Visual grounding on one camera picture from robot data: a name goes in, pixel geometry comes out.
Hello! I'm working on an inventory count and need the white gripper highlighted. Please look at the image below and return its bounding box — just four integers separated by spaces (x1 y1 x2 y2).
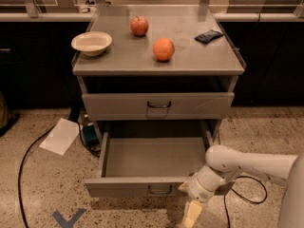
178 178 213 228

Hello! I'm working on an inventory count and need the drawer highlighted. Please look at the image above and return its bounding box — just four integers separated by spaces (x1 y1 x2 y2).
85 132 214 198
83 93 234 121

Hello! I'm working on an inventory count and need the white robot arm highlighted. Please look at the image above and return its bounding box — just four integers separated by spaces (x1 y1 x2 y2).
179 145 304 228

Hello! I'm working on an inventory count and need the grey drawer cabinet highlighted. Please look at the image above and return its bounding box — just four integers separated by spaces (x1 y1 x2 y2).
71 5 247 144

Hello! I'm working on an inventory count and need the blue power box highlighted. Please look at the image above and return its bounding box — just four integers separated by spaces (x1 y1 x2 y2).
83 125 98 145

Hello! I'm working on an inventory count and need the blue tape mark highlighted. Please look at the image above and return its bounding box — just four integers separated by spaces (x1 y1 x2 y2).
51 208 87 228

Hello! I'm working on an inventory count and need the white paper sheet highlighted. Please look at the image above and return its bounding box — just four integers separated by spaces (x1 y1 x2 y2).
39 118 79 156

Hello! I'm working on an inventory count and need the orange fruit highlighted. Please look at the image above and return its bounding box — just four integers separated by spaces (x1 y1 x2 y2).
153 38 175 61

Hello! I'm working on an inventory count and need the dark blue sponge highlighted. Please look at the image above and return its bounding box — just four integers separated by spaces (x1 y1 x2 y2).
195 29 223 44

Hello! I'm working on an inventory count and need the red apple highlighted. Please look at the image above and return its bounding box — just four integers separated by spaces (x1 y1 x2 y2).
130 16 149 36

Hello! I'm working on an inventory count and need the white bowl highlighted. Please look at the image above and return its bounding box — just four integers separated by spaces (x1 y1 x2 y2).
71 31 112 56

